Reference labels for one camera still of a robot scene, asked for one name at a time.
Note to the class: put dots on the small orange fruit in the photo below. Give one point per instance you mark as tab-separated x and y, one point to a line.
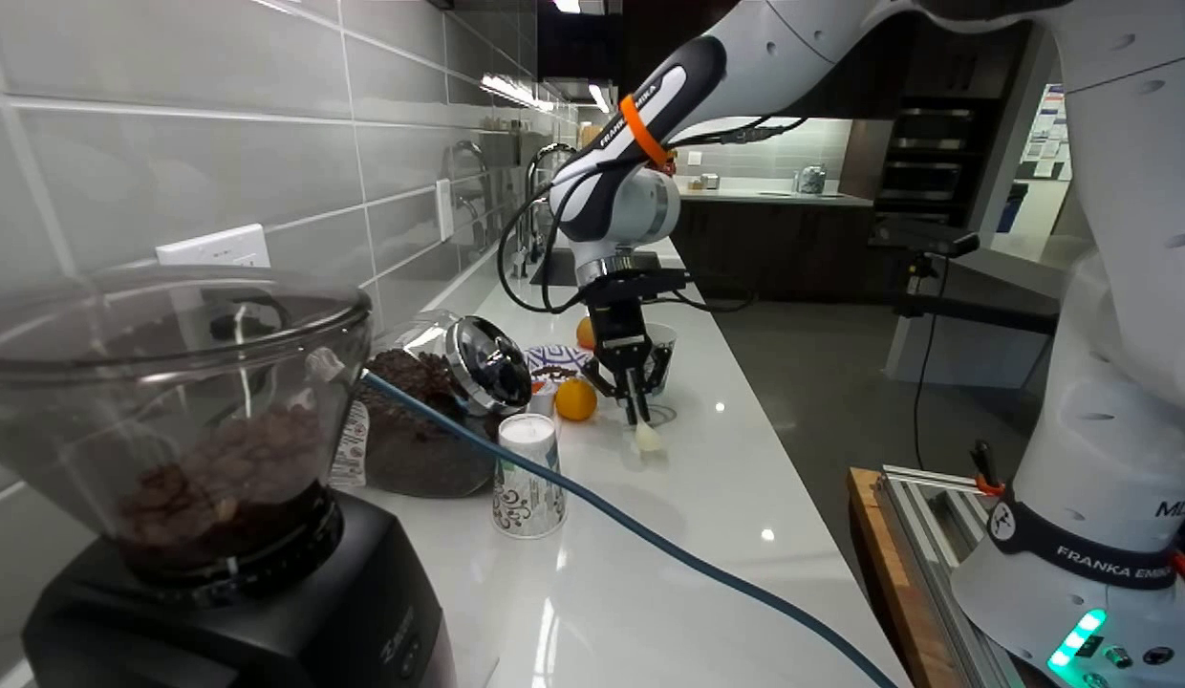
573	397

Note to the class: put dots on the paper cup with dotted print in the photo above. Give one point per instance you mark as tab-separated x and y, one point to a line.
528	475

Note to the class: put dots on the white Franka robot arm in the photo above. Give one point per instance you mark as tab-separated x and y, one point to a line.
1101	252

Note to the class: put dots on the black camera tripod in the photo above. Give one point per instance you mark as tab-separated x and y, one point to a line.
968	299

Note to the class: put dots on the black coffee grinder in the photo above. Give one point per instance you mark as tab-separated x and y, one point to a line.
198	509

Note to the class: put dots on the white wall outlet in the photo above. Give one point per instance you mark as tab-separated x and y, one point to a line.
217	247
445	207

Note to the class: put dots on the round metal canister lid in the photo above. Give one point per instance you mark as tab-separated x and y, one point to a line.
487	365

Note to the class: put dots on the metal coffee canister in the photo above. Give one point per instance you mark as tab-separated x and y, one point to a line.
422	442

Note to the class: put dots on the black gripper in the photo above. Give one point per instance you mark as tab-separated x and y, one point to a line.
618	318

